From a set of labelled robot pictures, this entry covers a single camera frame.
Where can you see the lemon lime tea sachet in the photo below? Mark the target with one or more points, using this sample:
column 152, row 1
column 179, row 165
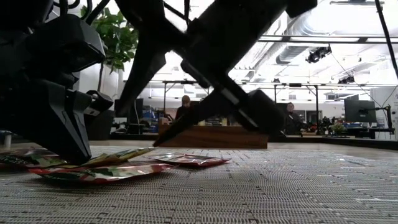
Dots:
column 121, row 154

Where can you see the red strawberry tea sachet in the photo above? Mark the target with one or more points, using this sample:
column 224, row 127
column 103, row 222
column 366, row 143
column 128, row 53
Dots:
column 28, row 159
column 102, row 174
column 189, row 159

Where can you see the black ceiling spotlight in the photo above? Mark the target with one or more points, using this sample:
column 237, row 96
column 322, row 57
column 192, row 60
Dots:
column 346, row 80
column 318, row 54

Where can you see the wooden three-compartment tray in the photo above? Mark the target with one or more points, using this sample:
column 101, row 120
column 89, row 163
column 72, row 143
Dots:
column 217, row 138

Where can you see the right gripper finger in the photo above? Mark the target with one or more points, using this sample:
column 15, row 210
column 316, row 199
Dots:
column 146, row 46
column 217, row 102

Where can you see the black computer monitor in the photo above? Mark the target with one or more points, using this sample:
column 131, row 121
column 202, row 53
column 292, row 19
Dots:
column 360, row 111

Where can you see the black plant pot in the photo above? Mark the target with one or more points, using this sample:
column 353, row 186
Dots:
column 99, row 126

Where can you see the small potted plant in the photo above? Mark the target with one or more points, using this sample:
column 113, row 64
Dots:
column 338, row 128

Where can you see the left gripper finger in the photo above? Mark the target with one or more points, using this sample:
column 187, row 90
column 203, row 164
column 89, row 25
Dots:
column 56, row 124
column 98, row 102

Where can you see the person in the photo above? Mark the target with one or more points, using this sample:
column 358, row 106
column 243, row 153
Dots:
column 186, row 109
column 292, row 119

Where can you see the green leafy plant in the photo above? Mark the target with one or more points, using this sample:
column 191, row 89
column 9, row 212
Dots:
column 119, row 37

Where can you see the grey woven placemat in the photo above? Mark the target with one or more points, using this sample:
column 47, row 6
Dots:
column 248, row 193

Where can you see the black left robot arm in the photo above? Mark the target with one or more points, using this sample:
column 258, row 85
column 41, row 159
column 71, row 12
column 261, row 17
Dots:
column 18, row 12

